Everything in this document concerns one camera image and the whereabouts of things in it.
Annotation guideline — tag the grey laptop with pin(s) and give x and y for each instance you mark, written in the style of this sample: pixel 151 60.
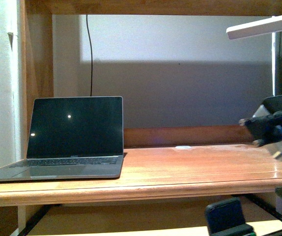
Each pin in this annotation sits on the grey laptop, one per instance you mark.
pixel 72 138

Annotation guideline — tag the wooden keyboard tray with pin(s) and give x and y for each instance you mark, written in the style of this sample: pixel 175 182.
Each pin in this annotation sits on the wooden keyboard tray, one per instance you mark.
pixel 167 217

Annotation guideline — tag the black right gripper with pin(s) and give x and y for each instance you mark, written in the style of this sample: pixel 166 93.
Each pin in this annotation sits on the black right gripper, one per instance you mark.
pixel 265 126

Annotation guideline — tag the white round desk grommet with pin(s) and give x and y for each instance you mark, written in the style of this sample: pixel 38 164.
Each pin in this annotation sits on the white round desk grommet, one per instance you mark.
pixel 183 147

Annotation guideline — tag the wooden desk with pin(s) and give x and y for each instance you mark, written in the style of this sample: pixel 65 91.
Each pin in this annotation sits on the wooden desk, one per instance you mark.
pixel 218 162

